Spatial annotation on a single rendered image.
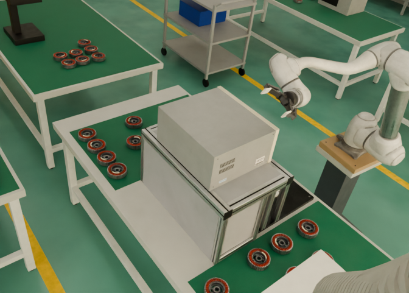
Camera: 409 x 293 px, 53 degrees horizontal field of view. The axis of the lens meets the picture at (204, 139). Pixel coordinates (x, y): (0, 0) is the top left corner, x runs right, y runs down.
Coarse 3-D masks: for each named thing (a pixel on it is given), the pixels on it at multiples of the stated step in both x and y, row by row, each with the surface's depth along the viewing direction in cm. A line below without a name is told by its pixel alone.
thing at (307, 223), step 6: (300, 222) 217; (306, 222) 218; (312, 222) 217; (300, 228) 213; (306, 228) 215; (312, 228) 217; (318, 228) 215; (300, 234) 213; (306, 234) 211; (312, 234) 211
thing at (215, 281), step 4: (208, 280) 184; (212, 280) 184; (216, 280) 184; (220, 280) 184; (224, 280) 185; (208, 284) 182; (212, 284) 184; (216, 284) 185; (220, 284) 184; (224, 284) 183; (204, 288) 181; (208, 288) 181; (212, 288) 183; (216, 288) 183; (224, 288) 182; (228, 288) 182; (204, 292) 180; (208, 292) 179; (212, 292) 182; (216, 292) 180; (220, 292) 182; (224, 292) 180; (228, 292) 180
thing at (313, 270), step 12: (300, 264) 145; (312, 264) 146; (324, 264) 146; (336, 264) 147; (288, 276) 141; (300, 276) 141; (312, 276) 142; (324, 276) 142; (276, 288) 137; (288, 288) 137; (300, 288) 138; (312, 288) 138
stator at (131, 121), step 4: (132, 116) 275; (136, 116) 275; (128, 120) 271; (132, 120) 273; (136, 120) 275; (140, 120) 272; (128, 124) 268; (132, 124) 268; (136, 124) 269; (140, 124) 270; (132, 128) 269; (136, 128) 270
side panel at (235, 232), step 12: (264, 204) 193; (240, 216) 186; (252, 216) 194; (228, 228) 185; (240, 228) 193; (252, 228) 202; (216, 240) 185; (228, 240) 192; (240, 240) 201; (252, 240) 207; (216, 252) 189; (228, 252) 198
